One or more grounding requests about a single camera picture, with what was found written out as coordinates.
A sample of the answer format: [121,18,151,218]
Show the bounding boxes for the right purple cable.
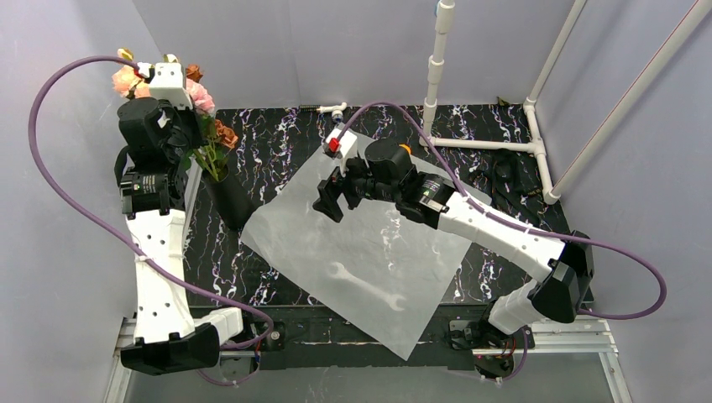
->
[337,101,668,384]

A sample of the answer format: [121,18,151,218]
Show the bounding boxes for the small pink flower stems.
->
[186,78,216,116]

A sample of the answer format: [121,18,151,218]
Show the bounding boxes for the white wrapping paper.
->
[238,131,492,359]

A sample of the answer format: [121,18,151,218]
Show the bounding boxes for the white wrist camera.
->
[322,128,359,177]
[138,62,194,110]

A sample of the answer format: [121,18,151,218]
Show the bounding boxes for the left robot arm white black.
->
[114,97,243,375]

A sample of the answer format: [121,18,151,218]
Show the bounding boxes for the dark orange flower stems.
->
[186,64,238,180]

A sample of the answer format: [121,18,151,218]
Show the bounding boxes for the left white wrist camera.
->
[138,62,194,110]

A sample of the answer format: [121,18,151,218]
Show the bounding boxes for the silver open-end wrench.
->
[328,262,406,311]

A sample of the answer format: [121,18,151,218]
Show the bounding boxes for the white pvc pipe frame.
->
[418,1,711,205]

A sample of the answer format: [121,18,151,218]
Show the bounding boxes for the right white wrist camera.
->
[322,128,359,177]

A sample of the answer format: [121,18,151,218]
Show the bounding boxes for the small white pipe fitting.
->
[298,102,348,123]

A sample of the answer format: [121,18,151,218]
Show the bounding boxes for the pink orange flower bunch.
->
[112,65,150,99]

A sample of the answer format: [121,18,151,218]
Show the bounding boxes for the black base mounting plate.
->
[222,304,535,374]

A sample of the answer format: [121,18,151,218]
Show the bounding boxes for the black cylindrical vase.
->
[202,166,256,231]

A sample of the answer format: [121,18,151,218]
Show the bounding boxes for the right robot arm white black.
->
[313,133,594,345]

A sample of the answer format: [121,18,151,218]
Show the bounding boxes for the purple cable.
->
[337,101,668,384]
[28,55,276,388]

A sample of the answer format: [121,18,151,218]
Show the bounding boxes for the aluminium frame rail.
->
[103,161,633,403]

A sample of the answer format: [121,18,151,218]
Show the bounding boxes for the black ribbon gold lettering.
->
[469,149,541,211]

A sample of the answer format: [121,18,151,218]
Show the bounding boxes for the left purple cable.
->
[28,55,276,388]

